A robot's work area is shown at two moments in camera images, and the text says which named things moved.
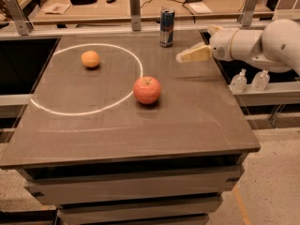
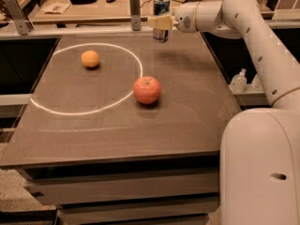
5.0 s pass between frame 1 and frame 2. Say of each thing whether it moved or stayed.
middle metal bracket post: stayed
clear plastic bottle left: stayed
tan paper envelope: stayed
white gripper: moved
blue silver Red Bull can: moved
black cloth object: stayed
